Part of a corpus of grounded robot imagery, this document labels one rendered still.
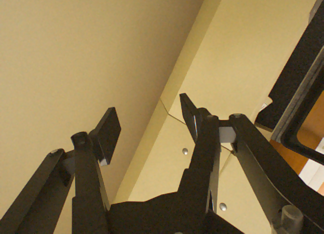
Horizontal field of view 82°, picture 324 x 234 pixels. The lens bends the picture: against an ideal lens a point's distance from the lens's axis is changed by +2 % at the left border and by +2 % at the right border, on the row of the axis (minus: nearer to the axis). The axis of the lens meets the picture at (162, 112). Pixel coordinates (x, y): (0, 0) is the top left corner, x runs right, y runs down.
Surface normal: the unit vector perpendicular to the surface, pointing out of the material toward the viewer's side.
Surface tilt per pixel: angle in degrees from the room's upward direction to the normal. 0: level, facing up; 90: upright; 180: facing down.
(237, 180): 90
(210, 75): 90
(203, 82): 90
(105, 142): 125
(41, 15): 90
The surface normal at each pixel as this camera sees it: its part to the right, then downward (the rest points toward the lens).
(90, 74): 0.70, 0.42
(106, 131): 0.98, -0.19
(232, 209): -0.59, -0.13
